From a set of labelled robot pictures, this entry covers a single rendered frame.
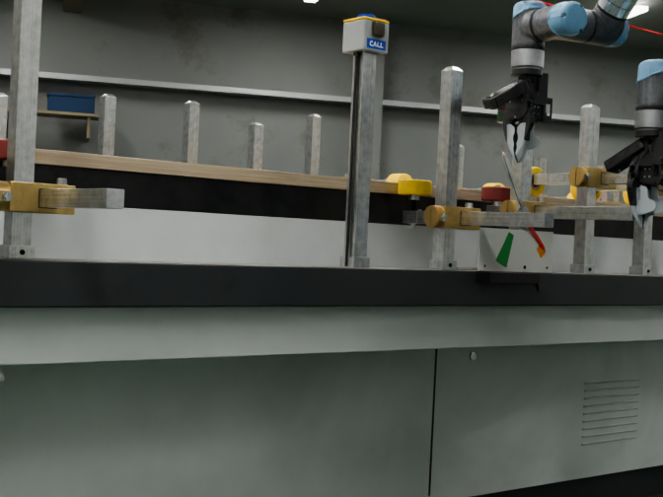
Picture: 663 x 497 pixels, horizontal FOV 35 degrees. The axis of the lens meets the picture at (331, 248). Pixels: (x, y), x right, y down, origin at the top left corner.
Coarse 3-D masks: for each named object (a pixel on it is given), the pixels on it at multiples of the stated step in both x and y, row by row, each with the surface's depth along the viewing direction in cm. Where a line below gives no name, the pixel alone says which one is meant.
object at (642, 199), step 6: (642, 186) 232; (636, 192) 232; (642, 192) 232; (636, 198) 232; (642, 198) 232; (648, 198) 231; (636, 204) 233; (642, 204) 232; (648, 204) 231; (654, 204) 230; (636, 210) 233; (642, 210) 232; (648, 210) 231; (654, 210) 230; (636, 216) 233; (636, 222) 234; (642, 222) 234; (642, 228) 234
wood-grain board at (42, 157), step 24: (96, 168) 207; (120, 168) 211; (144, 168) 214; (168, 168) 217; (192, 168) 221; (216, 168) 225; (240, 168) 228; (384, 192) 254; (432, 192) 264; (480, 192) 275
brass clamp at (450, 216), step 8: (432, 208) 238; (440, 208) 238; (448, 208) 238; (456, 208) 240; (464, 208) 241; (472, 208) 243; (424, 216) 240; (432, 216) 238; (440, 216) 237; (448, 216) 238; (456, 216) 240; (432, 224) 238; (440, 224) 238; (448, 224) 238; (456, 224) 240
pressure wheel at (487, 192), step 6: (486, 186) 265; (492, 186) 264; (498, 186) 264; (486, 192) 265; (492, 192) 264; (498, 192) 264; (504, 192) 264; (486, 198) 265; (492, 198) 264; (498, 198) 264; (504, 198) 264; (492, 204) 267; (498, 204) 267
